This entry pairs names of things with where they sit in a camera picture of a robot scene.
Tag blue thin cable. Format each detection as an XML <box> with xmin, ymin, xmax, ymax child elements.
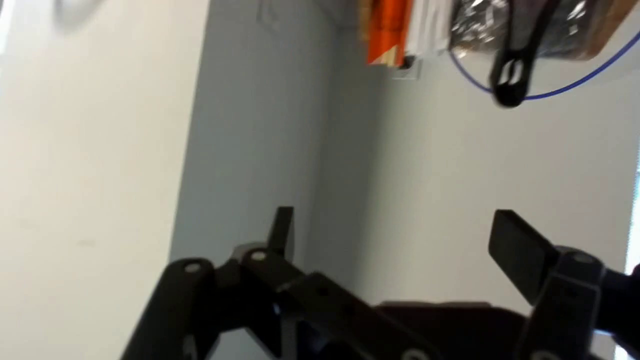
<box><xmin>447</xmin><ymin>28</ymin><xmax>640</xmax><ymax>104</ymax></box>

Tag crinkly shiny plastic wrapper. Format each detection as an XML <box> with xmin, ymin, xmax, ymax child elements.
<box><xmin>448</xmin><ymin>0</ymin><xmax>602</xmax><ymax>60</ymax></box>

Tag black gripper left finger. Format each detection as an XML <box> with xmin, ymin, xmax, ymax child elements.
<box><xmin>118</xmin><ymin>203</ymin><xmax>431</xmax><ymax>360</ymax></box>

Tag white paper packets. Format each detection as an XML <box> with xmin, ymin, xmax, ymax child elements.
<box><xmin>401</xmin><ymin>0</ymin><xmax>457</xmax><ymax>60</ymax></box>

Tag brown wooden condiment holder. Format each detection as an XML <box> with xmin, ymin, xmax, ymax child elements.
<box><xmin>567</xmin><ymin>0</ymin><xmax>640</xmax><ymax>64</ymax></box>

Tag orange packet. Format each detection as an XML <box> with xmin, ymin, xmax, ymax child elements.
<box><xmin>361</xmin><ymin>0</ymin><xmax>411</xmax><ymax>70</ymax></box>

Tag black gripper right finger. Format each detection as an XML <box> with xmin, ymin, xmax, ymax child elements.
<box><xmin>488</xmin><ymin>208</ymin><xmax>640</xmax><ymax>360</ymax></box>

